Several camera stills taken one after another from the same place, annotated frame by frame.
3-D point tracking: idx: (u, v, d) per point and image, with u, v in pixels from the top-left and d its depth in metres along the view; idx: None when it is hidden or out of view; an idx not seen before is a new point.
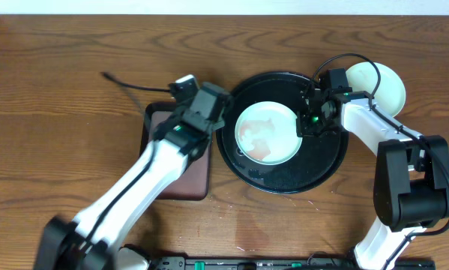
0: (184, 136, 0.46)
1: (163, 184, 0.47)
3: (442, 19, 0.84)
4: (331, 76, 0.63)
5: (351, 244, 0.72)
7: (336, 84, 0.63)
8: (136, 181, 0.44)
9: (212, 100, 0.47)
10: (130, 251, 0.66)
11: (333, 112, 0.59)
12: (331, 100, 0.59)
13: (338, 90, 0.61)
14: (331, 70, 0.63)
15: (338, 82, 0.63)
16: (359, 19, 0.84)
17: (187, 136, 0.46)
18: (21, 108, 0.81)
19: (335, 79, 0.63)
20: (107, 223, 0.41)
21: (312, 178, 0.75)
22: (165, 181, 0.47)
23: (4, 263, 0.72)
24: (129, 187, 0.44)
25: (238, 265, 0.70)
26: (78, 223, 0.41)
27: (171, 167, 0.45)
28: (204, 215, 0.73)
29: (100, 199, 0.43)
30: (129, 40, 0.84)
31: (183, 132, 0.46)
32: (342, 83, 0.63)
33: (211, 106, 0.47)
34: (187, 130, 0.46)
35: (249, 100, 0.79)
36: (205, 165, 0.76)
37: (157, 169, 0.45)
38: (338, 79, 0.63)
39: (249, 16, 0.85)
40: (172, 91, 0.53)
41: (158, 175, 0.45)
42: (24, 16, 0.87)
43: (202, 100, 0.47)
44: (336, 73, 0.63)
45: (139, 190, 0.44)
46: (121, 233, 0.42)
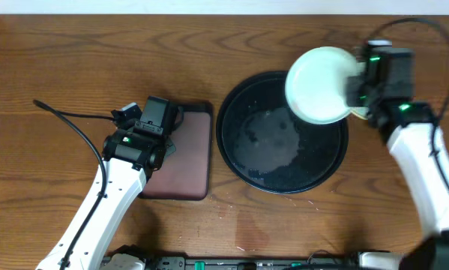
0: (140, 145, 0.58)
1: (125, 201, 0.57)
3: (444, 19, 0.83)
4: (392, 67, 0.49)
5: (351, 243, 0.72)
7: (395, 81, 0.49)
8: (96, 207, 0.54)
9: (162, 111, 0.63)
10: (124, 254, 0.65)
11: (383, 121, 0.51)
12: (379, 104, 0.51)
13: (393, 85, 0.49)
14: (392, 60, 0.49)
15: (399, 78, 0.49)
16: (360, 19, 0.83)
17: (142, 145, 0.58)
18: (21, 108, 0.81)
19: (396, 72, 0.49)
20: (82, 241, 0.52)
21: (312, 178, 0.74)
22: (131, 193, 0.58)
23: (7, 262, 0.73)
24: (96, 207, 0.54)
25: (238, 265, 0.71)
26: (57, 250, 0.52)
27: (130, 181, 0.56)
28: (204, 216, 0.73)
29: (73, 223, 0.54)
30: (129, 40, 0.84)
31: (137, 143, 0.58)
32: (397, 79, 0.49)
33: (163, 115, 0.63)
34: (139, 142, 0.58)
35: (249, 100, 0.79)
36: (205, 164, 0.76)
37: (118, 185, 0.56)
38: (399, 72, 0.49)
39: (249, 16, 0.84)
40: (115, 118, 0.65)
41: (116, 196, 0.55)
42: (23, 16, 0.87)
43: (154, 112, 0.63)
44: (401, 64, 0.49)
45: (105, 208, 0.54)
46: (99, 244, 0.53)
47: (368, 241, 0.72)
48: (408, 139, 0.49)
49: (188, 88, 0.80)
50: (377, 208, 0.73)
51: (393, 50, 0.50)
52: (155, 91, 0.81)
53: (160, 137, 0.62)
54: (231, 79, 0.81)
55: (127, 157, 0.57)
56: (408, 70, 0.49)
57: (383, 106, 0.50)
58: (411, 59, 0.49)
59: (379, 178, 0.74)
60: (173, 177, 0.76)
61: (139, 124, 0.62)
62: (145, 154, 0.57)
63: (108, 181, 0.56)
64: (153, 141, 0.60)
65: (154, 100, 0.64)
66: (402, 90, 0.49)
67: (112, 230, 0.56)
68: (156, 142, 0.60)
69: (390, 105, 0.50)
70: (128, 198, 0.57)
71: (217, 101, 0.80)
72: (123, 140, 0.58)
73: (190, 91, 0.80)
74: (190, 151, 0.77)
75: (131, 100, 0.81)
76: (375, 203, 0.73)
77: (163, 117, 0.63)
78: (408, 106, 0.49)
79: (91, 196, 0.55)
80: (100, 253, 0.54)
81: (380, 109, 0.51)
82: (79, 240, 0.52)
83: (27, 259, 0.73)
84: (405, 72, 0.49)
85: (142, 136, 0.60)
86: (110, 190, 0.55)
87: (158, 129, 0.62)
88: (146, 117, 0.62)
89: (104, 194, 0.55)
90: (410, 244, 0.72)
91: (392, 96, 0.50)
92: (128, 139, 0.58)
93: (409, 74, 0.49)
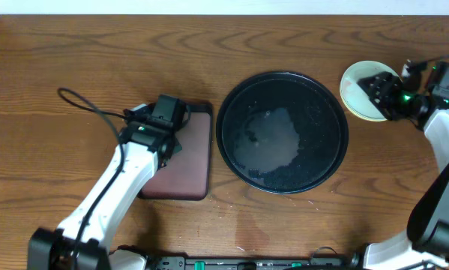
0: (154, 133, 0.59)
1: (139, 178, 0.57)
3: (443, 19, 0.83)
4: (447, 72, 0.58)
5: (351, 243, 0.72)
7: (447, 84, 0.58)
8: (115, 179, 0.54)
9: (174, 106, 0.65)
10: (124, 250, 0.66)
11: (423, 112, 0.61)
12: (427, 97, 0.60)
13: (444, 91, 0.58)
14: (448, 68, 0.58)
15: None
16: (359, 19, 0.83)
17: (156, 133, 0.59)
18: (21, 109, 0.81)
19: (447, 78, 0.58)
20: (100, 207, 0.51)
21: (312, 178, 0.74)
22: (146, 172, 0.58)
23: (6, 262, 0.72)
24: (114, 179, 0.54)
25: (238, 265, 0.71)
26: (74, 215, 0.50)
27: (146, 160, 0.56)
28: (204, 216, 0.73)
29: (90, 193, 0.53)
30: (128, 40, 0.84)
31: (151, 132, 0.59)
32: None
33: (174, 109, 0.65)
34: (153, 130, 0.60)
35: (249, 101, 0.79)
36: (205, 164, 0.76)
37: (136, 163, 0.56)
38: None
39: (249, 16, 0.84)
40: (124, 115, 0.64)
41: (133, 172, 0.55)
42: (23, 17, 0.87)
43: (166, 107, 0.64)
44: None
45: (123, 181, 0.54)
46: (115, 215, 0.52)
47: (368, 241, 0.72)
48: None
49: (188, 88, 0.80)
50: (377, 207, 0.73)
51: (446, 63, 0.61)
52: (155, 91, 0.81)
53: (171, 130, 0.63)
54: (231, 79, 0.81)
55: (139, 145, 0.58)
56: None
57: (429, 99, 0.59)
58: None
59: (379, 178, 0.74)
60: (173, 177, 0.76)
61: (151, 118, 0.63)
62: (159, 141, 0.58)
63: (126, 158, 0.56)
64: (164, 132, 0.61)
65: (165, 97, 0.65)
66: None
67: (126, 205, 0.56)
68: (166, 132, 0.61)
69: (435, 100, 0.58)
70: (142, 175, 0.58)
71: (217, 101, 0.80)
72: (138, 129, 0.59)
73: (190, 91, 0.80)
74: (190, 151, 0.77)
75: (131, 100, 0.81)
76: (375, 203, 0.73)
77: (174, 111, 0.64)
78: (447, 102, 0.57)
79: (108, 171, 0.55)
80: (115, 224, 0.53)
81: (427, 102, 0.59)
82: (99, 206, 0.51)
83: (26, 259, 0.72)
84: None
85: (154, 127, 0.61)
86: (127, 166, 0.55)
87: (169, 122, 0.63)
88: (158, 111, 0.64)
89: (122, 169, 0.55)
90: None
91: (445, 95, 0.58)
92: (141, 128, 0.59)
93: None
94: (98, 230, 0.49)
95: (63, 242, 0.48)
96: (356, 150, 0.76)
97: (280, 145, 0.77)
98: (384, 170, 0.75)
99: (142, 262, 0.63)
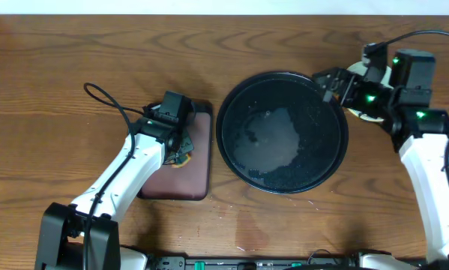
0: (163, 127, 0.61)
1: (148, 169, 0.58)
3: (443, 19, 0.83)
4: (414, 70, 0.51)
5: (351, 243, 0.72)
7: (416, 83, 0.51)
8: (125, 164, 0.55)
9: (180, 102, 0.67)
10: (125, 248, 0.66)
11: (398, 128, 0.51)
12: (398, 108, 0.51)
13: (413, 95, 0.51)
14: (414, 64, 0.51)
15: (417, 81, 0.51)
16: (359, 19, 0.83)
17: (164, 127, 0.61)
18: (20, 108, 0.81)
19: (414, 76, 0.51)
20: (113, 185, 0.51)
21: (312, 178, 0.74)
22: (155, 162, 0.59)
23: (6, 262, 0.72)
24: (125, 163, 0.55)
25: (238, 265, 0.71)
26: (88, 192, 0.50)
27: (155, 149, 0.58)
28: (204, 216, 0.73)
29: (103, 174, 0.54)
30: (128, 40, 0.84)
31: (160, 126, 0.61)
32: (423, 83, 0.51)
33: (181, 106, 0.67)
34: (161, 124, 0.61)
35: (249, 101, 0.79)
36: (205, 164, 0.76)
37: (145, 151, 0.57)
38: (419, 76, 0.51)
39: (249, 16, 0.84)
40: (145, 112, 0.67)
41: (143, 159, 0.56)
42: (24, 17, 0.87)
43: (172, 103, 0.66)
44: (419, 69, 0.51)
45: (133, 165, 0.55)
46: (127, 196, 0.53)
47: (368, 241, 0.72)
48: (427, 151, 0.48)
49: (188, 88, 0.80)
50: (376, 207, 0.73)
51: (409, 52, 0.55)
52: (155, 91, 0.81)
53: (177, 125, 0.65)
54: (231, 79, 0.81)
55: (148, 136, 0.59)
56: (427, 73, 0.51)
57: (397, 113, 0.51)
58: (432, 64, 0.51)
59: (378, 177, 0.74)
60: (172, 177, 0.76)
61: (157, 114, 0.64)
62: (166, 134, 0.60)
63: (135, 147, 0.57)
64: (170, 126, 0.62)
65: (170, 92, 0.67)
66: (418, 92, 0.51)
67: (135, 191, 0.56)
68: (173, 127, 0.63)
69: (408, 112, 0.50)
70: (150, 166, 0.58)
71: (217, 101, 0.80)
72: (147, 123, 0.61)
73: (190, 91, 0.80)
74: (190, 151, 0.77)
75: (131, 100, 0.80)
76: (376, 203, 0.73)
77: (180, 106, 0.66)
78: (423, 112, 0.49)
79: (120, 157, 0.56)
80: (125, 207, 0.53)
81: (398, 116, 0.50)
82: (110, 186, 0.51)
83: (26, 259, 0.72)
84: (426, 75, 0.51)
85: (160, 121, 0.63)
86: (138, 153, 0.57)
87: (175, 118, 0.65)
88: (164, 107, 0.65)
89: (133, 156, 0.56)
90: (411, 244, 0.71)
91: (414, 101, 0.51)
92: (149, 122, 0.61)
93: (425, 82, 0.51)
94: (110, 207, 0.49)
95: (76, 218, 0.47)
96: (357, 150, 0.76)
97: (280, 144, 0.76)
98: (384, 169, 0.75)
99: (144, 259, 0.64)
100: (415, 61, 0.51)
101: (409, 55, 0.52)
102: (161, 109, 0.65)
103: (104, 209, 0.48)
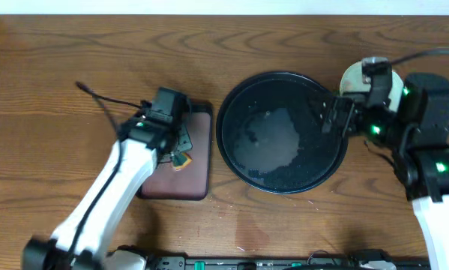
0: (154, 128, 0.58)
1: (136, 181, 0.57)
3: (443, 19, 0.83)
4: (429, 109, 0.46)
5: (350, 243, 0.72)
7: (432, 123, 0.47)
8: (113, 178, 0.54)
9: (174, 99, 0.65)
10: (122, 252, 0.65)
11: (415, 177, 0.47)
12: (414, 154, 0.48)
13: (428, 134, 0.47)
14: (430, 100, 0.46)
15: (434, 120, 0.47)
16: (360, 19, 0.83)
17: (154, 128, 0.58)
18: (21, 109, 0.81)
19: (431, 116, 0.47)
20: (95, 212, 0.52)
21: (312, 178, 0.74)
22: (142, 172, 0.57)
23: (6, 262, 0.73)
24: (109, 182, 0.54)
25: (238, 265, 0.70)
26: (68, 219, 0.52)
27: (139, 163, 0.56)
28: (204, 216, 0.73)
29: (87, 193, 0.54)
30: (129, 40, 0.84)
31: (151, 127, 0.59)
32: (439, 121, 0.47)
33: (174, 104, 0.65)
34: (153, 126, 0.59)
35: (249, 101, 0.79)
36: (205, 165, 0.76)
37: (130, 165, 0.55)
38: (435, 115, 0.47)
39: (249, 16, 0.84)
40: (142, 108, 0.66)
41: (129, 175, 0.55)
42: (24, 17, 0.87)
43: (165, 101, 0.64)
44: (436, 105, 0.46)
45: (118, 184, 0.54)
46: (112, 220, 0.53)
47: (367, 241, 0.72)
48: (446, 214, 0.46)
49: (188, 88, 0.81)
50: (376, 207, 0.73)
51: (420, 79, 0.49)
52: (155, 91, 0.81)
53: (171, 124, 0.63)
54: (231, 79, 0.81)
55: (136, 142, 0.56)
56: (444, 111, 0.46)
57: (411, 160, 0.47)
58: None
59: (379, 177, 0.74)
60: (172, 177, 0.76)
61: (150, 113, 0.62)
62: (158, 136, 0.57)
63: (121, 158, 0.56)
64: (162, 126, 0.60)
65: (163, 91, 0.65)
66: (434, 131, 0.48)
67: (124, 207, 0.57)
68: (166, 127, 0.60)
69: (426, 162, 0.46)
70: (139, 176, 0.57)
71: (217, 102, 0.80)
72: (136, 125, 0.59)
73: (190, 91, 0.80)
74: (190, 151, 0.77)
75: (132, 100, 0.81)
76: (375, 203, 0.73)
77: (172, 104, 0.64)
78: (443, 164, 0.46)
79: (105, 172, 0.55)
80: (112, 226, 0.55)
81: (413, 165, 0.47)
82: (92, 213, 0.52)
83: None
84: (443, 112, 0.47)
85: (153, 122, 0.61)
86: (122, 168, 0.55)
87: (169, 118, 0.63)
88: (157, 106, 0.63)
89: (118, 169, 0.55)
90: (411, 244, 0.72)
91: (427, 142, 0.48)
92: (139, 124, 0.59)
93: (441, 120, 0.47)
94: (91, 238, 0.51)
95: (55, 252, 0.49)
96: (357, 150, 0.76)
97: (280, 144, 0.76)
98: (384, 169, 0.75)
99: (142, 262, 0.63)
100: (432, 97, 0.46)
101: (423, 88, 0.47)
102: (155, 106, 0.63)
103: (85, 241, 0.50)
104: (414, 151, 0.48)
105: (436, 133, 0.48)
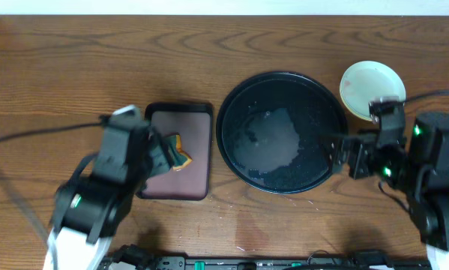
0: (96, 199, 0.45)
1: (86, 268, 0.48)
3: (444, 19, 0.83)
4: (445, 148, 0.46)
5: (350, 243, 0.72)
7: (448, 164, 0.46)
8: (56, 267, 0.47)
9: (125, 139, 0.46)
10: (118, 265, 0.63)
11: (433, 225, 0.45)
12: (430, 198, 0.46)
13: (443, 175, 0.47)
14: None
15: None
16: (360, 19, 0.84)
17: (98, 198, 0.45)
18: (21, 109, 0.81)
19: (447, 157, 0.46)
20: None
21: (312, 178, 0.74)
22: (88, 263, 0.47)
23: (7, 262, 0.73)
24: None
25: (238, 265, 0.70)
26: None
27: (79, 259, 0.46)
28: (204, 216, 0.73)
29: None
30: (129, 40, 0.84)
31: (93, 196, 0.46)
32: None
33: (125, 148, 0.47)
34: (95, 193, 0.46)
35: (249, 101, 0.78)
36: (205, 165, 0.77)
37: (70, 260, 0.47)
38: None
39: (249, 16, 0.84)
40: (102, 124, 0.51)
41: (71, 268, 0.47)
42: (23, 17, 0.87)
43: (113, 145, 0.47)
44: None
45: None
46: None
47: (368, 241, 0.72)
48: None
49: (189, 89, 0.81)
50: (376, 207, 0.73)
51: (432, 120, 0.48)
52: (155, 91, 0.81)
53: (125, 173, 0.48)
54: (231, 79, 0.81)
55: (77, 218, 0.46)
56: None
57: (430, 207, 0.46)
58: None
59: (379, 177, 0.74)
60: (173, 177, 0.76)
61: (97, 166, 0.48)
62: (100, 212, 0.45)
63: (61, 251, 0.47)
64: (108, 187, 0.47)
65: (110, 127, 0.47)
66: None
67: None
68: (115, 191, 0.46)
69: (443, 207, 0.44)
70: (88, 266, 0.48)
71: (217, 102, 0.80)
72: (74, 196, 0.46)
73: (190, 92, 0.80)
74: (190, 151, 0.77)
75: (132, 100, 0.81)
76: (375, 203, 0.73)
77: (124, 146, 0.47)
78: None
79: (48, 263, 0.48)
80: None
81: (430, 211, 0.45)
82: None
83: (28, 259, 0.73)
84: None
85: (99, 184, 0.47)
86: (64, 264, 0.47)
87: (121, 171, 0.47)
88: (105, 152, 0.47)
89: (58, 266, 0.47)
90: (411, 244, 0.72)
91: (444, 183, 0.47)
92: (77, 193, 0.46)
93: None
94: None
95: None
96: None
97: (280, 144, 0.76)
98: None
99: None
100: (447, 137, 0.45)
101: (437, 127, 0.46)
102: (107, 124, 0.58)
103: None
104: (431, 196, 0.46)
105: None
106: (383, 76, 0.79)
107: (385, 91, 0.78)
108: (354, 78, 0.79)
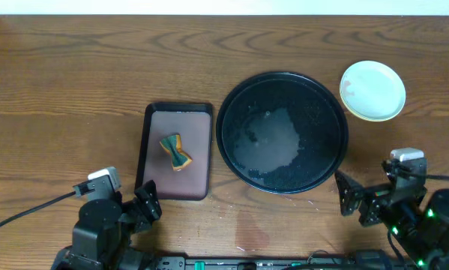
0: None
1: None
3: (440, 19, 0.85)
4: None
5: (351, 244, 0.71)
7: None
8: None
9: (95, 241, 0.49)
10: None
11: None
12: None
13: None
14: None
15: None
16: (358, 20, 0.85)
17: None
18: (21, 109, 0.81)
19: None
20: None
21: (312, 178, 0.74)
22: None
23: (3, 262, 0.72)
24: None
25: (238, 265, 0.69)
26: None
27: None
28: (204, 216, 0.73)
29: None
30: (130, 40, 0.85)
31: None
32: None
33: (97, 247, 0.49)
34: None
35: (249, 101, 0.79)
36: (205, 165, 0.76)
37: None
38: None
39: (248, 16, 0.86)
40: (80, 190, 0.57)
41: None
42: (25, 18, 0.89)
43: (84, 244, 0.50)
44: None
45: None
46: None
47: (369, 241, 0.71)
48: None
49: (189, 88, 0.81)
50: None
51: (444, 205, 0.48)
52: (154, 90, 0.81)
53: (102, 268, 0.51)
54: (231, 79, 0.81)
55: None
56: None
57: None
58: None
59: (379, 178, 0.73)
60: (173, 177, 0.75)
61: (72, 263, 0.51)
62: None
63: None
64: None
65: (80, 229, 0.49)
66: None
67: None
68: None
69: None
70: None
71: (217, 101, 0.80)
72: None
73: (190, 91, 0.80)
74: (190, 150, 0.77)
75: (131, 99, 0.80)
76: None
77: (94, 247, 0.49)
78: None
79: None
80: None
81: None
82: None
83: (24, 260, 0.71)
84: None
85: None
86: None
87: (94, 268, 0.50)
88: (78, 249, 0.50)
89: None
90: None
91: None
92: None
93: None
94: None
95: None
96: (358, 150, 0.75)
97: (280, 145, 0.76)
98: None
99: None
100: None
101: None
102: (91, 192, 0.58)
103: None
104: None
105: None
106: (383, 74, 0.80)
107: (386, 89, 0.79)
108: (355, 77, 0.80)
